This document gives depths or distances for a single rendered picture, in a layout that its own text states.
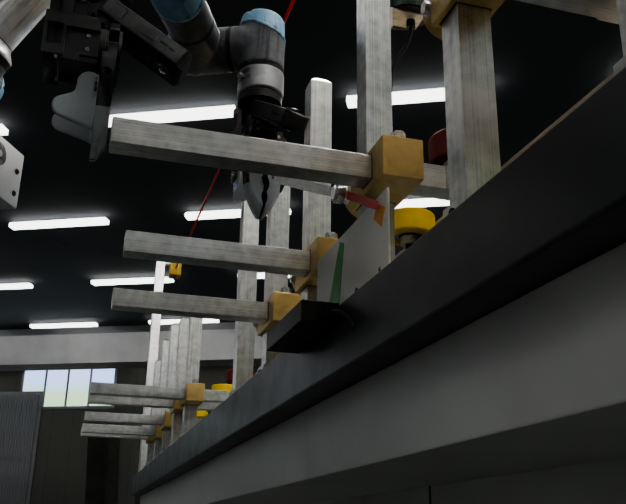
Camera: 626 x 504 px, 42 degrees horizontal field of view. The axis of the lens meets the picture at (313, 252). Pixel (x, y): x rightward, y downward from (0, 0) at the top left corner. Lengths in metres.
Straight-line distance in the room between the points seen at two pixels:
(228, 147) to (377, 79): 0.24
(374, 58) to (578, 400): 0.60
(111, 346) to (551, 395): 11.68
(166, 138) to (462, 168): 0.33
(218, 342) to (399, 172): 10.78
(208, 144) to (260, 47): 0.47
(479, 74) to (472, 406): 0.30
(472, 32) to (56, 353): 11.91
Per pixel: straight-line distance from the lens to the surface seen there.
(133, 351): 12.05
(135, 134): 0.89
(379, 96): 1.04
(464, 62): 0.78
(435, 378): 0.78
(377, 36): 1.08
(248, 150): 0.91
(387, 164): 0.91
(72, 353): 12.44
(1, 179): 1.28
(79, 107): 0.90
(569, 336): 0.59
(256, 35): 1.36
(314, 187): 1.06
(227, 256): 1.12
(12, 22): 1.57
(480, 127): 0.76
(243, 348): 1.67
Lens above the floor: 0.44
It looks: 20 degrees up
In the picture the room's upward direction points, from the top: 1 degrees clockwise
